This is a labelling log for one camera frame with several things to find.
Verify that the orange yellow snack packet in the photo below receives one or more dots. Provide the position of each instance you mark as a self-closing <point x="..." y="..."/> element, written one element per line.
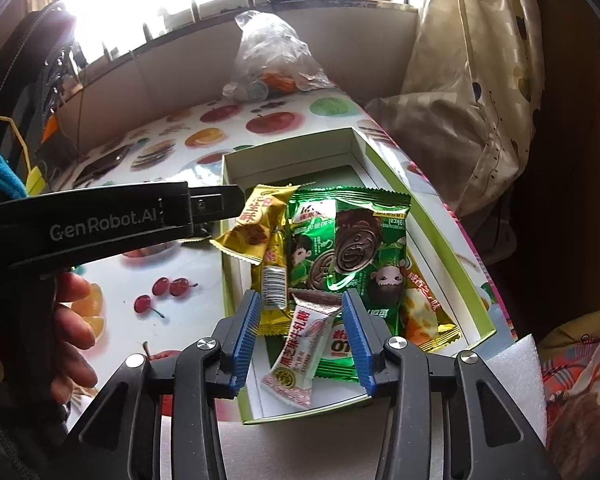
<point x="425" y="322"/>

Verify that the beige patterned curtain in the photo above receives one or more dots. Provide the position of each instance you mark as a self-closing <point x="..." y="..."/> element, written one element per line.
<point x="465" y="112"/>

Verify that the black smartphone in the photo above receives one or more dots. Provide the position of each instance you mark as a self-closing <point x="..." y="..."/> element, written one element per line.
<point x="102" y="166"/>

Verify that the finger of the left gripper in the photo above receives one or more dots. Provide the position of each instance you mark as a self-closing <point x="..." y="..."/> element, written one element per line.
<point x="215" y="203"/>

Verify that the green white cardboard box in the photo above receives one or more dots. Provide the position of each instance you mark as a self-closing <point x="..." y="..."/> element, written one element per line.
<point x="328" y="159"/>

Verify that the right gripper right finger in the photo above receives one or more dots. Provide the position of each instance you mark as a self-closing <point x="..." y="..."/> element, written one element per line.
<point x="485" y="435"/>

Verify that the person's left hand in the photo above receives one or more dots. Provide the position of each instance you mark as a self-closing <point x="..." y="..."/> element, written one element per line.
<point x="73" y="335"/>

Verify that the yellow peanut crisp packet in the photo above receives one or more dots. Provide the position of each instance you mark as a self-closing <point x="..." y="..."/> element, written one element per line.
<point x="264" y="210"/>

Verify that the green chocolate biscuit packet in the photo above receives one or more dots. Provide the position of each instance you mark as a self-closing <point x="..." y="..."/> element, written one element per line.
<point x="348" y="237"/>

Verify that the long gold snack bar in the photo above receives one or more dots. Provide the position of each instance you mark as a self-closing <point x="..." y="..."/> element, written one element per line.
<point x="270" y="280"/>

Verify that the brown white nougat candy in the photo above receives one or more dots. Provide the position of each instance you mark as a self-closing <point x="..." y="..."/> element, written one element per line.
<point x="290" y="377"/>

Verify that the clear plastic bag with items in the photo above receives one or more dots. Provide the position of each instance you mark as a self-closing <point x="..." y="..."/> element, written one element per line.
<point x="271" y="61"/>

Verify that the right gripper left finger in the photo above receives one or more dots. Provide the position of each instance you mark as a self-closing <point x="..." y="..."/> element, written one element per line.
<point x="119" y="434"/>

